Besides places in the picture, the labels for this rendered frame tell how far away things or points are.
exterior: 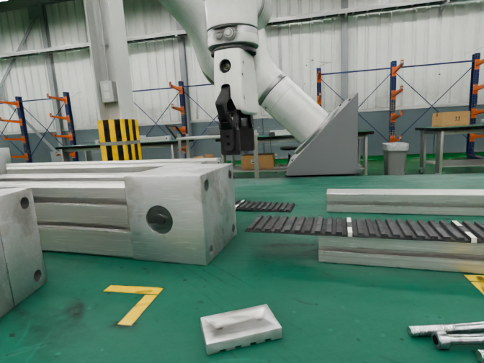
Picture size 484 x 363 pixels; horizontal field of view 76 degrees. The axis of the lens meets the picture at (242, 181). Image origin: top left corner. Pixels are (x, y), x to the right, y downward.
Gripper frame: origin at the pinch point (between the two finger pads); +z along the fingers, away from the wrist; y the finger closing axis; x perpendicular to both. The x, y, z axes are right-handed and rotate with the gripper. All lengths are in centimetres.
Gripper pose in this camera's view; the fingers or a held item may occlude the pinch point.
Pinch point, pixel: (238, 145)
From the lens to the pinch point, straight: 54.2
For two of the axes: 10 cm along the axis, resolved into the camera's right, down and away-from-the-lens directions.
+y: 3.0, -1.8, 9.4
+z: 0.6, 9.8, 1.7
